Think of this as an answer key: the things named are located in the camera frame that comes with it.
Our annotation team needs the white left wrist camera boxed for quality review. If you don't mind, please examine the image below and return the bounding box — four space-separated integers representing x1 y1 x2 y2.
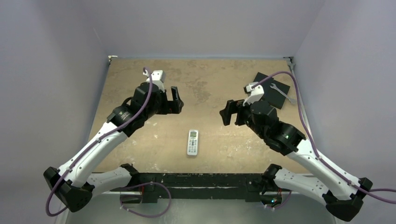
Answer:
142 68 166 92

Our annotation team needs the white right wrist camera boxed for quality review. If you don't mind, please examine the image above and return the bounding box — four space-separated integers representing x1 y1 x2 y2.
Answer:
242 82 264 106

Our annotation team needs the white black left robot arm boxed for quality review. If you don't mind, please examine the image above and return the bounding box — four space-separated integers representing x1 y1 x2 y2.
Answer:
43 82 184 217

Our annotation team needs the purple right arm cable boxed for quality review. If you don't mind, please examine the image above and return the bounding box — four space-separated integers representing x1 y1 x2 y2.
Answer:
252 71 396 205

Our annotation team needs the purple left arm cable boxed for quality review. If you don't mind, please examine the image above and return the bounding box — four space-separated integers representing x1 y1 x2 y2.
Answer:
45 66 154 217

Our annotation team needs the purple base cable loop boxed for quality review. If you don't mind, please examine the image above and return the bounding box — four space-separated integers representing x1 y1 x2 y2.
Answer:
119 182 172 218

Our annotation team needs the aluminium table edge frame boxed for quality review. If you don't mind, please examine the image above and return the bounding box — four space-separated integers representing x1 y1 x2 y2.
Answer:
284 57 317 152

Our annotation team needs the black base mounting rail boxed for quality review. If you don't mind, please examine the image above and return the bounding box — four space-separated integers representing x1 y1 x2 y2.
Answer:
116 173 289 203

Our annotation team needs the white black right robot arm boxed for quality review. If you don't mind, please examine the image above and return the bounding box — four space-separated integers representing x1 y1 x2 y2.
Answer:
219 100 373 222

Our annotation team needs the black foam pad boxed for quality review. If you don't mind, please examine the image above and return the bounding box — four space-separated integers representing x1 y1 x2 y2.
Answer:
261 78 290 109

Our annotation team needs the white remote control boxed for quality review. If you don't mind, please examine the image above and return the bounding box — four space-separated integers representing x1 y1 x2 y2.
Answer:
186 130 199 156

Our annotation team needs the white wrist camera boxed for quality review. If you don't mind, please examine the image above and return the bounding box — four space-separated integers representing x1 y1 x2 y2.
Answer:
142 68 166 92
242 82 264 106

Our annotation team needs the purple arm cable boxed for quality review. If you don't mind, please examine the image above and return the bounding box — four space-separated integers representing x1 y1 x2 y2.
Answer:
45 66 154 217
252 71 396 205

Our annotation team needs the silver open-end wrench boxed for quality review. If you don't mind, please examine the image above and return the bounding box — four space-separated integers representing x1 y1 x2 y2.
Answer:
270 83 297 105

